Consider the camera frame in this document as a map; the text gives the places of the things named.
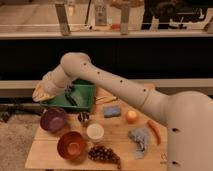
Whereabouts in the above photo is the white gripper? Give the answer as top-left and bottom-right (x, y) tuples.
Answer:
(32, 72), (67, 102)

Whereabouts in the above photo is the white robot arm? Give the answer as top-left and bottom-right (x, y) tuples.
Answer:
(32, 52), (213, 171)

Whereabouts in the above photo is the small dark metal cup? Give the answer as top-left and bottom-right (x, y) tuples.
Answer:
(78, 112), (89, 126)

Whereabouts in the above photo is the white paper cup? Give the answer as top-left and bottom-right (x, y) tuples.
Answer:
(86, 123), (105, 142)

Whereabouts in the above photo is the dark object in tray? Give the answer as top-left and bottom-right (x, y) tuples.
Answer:
(64, 86), (77, 106)

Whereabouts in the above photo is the purple bowl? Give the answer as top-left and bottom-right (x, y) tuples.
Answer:
(40, 108), (66, 133)

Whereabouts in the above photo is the green plastic tray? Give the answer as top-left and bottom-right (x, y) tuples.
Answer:
(41, 79), (96, 112)

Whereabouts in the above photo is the orange copper bowl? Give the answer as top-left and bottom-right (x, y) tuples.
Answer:
(57, 131), (86, 160)

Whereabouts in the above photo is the blue sponge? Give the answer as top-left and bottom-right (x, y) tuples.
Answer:
(103, 106), (121, 118)

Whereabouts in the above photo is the bunch of dark grapes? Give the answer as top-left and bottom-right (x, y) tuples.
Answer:
(88, 145), (121, 169)

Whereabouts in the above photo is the wooden board table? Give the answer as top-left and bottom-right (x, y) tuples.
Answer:
(24, 82), (179, 171)

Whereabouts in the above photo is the orange fruit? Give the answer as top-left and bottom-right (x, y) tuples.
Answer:
(125, 110), (138, 124)

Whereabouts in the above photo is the grey blue cloth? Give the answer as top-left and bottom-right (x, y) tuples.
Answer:
(128, 127), (150, 159)

